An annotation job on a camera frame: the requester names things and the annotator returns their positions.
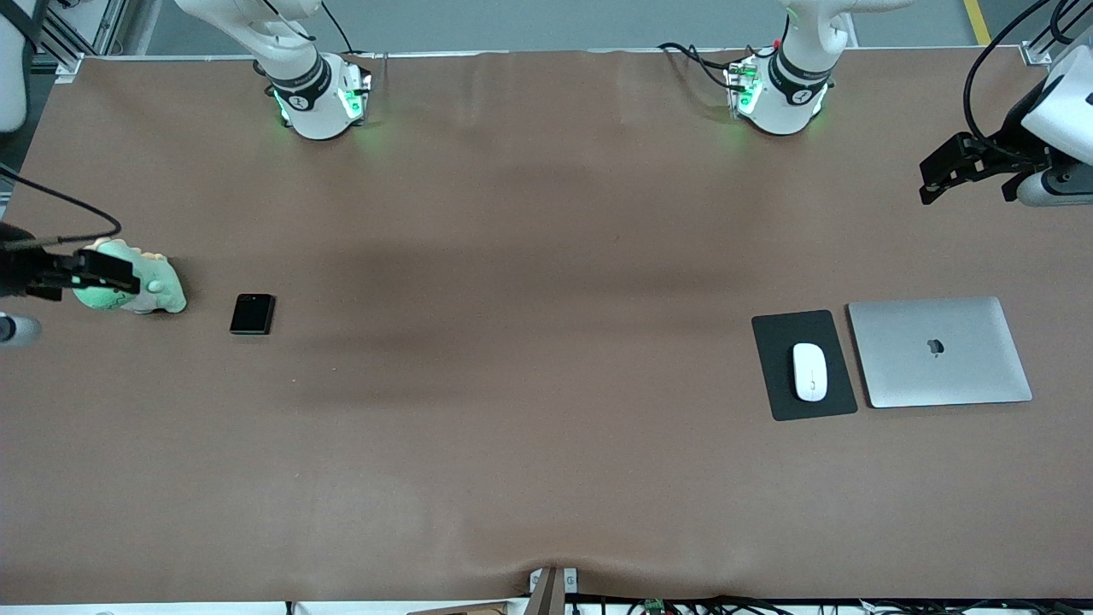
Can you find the aluminium frame profile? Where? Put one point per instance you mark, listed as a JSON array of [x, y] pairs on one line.
[[77, 30], [1046, 38]]

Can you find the metal table clamp bracket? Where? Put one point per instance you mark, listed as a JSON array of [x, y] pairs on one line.
[[553, 589]]

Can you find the small green circuit board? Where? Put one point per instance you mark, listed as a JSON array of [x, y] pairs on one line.
[[655, 606]]

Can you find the black mouse pad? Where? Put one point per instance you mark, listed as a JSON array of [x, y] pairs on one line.
[[773, 376]]

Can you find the black flip phone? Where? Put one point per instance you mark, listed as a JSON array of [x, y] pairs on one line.
[[252, 314]]

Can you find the silver laptop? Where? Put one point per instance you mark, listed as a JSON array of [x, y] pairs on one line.
[[939, 352]]

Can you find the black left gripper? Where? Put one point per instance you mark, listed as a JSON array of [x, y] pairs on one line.
[[1013, 136]]

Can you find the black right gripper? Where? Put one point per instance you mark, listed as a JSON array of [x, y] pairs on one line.
[[19, 266]]

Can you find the white computer mouse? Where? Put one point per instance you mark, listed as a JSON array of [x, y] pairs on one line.
[[809, 372]]

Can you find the brown table cover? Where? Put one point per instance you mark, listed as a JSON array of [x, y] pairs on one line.
[[546, 470]]

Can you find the green dinosaur plush toy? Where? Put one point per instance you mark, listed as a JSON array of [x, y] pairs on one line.
[[158, 286]]

